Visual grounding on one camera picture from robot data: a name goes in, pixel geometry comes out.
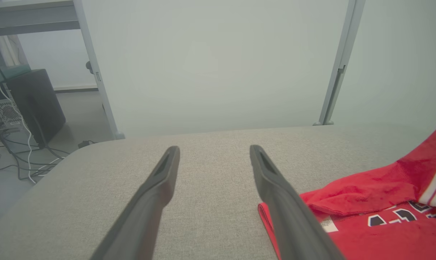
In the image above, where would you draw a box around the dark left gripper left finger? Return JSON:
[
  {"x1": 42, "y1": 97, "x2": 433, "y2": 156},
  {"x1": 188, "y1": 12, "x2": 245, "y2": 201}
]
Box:
[{"x1": 90, "y1": 146, "x2": 181, "y2": 260}]

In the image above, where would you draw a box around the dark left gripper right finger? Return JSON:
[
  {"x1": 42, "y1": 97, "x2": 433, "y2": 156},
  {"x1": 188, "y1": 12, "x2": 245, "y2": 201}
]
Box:
[{"x1": 249, "y1": 144, "x2": 345, "y2": 260}]

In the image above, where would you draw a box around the red shirt with white sleeves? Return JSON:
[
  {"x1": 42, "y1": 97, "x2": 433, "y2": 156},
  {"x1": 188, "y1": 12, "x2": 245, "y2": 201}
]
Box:
[{"x1": 258, "y1": 116, "x2": 436, "y2": 260}]

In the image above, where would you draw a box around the black computer tower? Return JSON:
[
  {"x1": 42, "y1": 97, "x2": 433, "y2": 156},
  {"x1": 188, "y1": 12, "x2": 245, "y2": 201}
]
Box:
[{"x1": 7, "y1": 69, "x2": 66, "y2": 149}]

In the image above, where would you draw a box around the silver perforated computer case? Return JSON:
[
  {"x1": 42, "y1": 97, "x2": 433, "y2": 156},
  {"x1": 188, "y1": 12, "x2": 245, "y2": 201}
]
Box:
[{"x1": 0, "y1": 98, "x2": 28, "y2": 154}]

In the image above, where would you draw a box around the grey desk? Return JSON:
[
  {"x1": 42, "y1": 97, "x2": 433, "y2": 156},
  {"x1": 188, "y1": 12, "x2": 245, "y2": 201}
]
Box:
[{"x1": 0, "y1": 0, "x2": 82, "y2": 37}]

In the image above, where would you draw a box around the grey partition post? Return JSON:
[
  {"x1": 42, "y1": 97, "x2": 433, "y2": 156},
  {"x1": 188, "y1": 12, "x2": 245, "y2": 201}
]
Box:
[
  {"x1": 328, "y1": 0, "x2": 367, "y2": 125},
  {"x1": 73, "y1": 0, "x2": 126, "y2": 140},
  {"x1": 313, "y1": 0, "x2": 357, "y2": 126}
]

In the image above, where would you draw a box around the black floor cable bundle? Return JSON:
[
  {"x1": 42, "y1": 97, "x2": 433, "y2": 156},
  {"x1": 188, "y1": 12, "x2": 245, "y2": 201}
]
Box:
[{"x1": 0, "y1": 121, "x2": 72, "y2": 184}]

